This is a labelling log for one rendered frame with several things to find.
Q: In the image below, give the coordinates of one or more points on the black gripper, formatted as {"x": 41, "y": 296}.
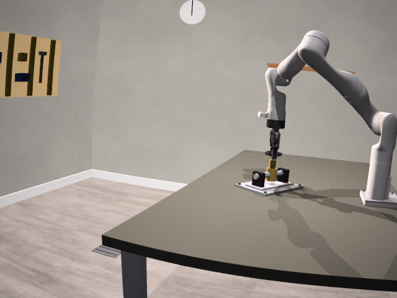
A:
{"x": 276, "y": 125}

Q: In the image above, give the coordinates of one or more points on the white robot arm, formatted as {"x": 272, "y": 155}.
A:
{"x": 312, "y": 51}

